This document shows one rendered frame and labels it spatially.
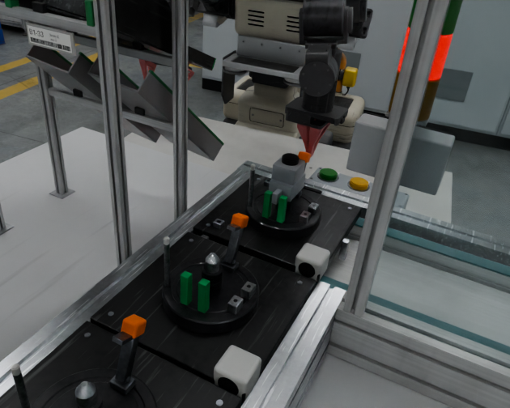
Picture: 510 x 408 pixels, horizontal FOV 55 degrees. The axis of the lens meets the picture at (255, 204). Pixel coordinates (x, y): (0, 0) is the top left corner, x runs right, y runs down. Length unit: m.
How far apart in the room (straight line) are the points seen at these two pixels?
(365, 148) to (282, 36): 0.97
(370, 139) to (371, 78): 3.31
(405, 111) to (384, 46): 3.29
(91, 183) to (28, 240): 0.24
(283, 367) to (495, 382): 0.29
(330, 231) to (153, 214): 0.41
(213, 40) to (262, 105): 2.62
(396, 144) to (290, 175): 0.27
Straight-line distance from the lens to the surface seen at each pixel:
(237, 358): 0.63
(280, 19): 1.57
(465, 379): 0.78
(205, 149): 1.01
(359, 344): 0.79
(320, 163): 1.37
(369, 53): 3.91
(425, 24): 0.58
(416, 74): 0.58
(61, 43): 0.76
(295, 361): 0.68
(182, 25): 0.83
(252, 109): 1.68
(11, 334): 0.88
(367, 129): 0.64
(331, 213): 0.95
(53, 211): 1.15
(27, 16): 0.80
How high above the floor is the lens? 1.47
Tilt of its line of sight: 32 degrees down
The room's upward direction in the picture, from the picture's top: 5 degrees clockwise
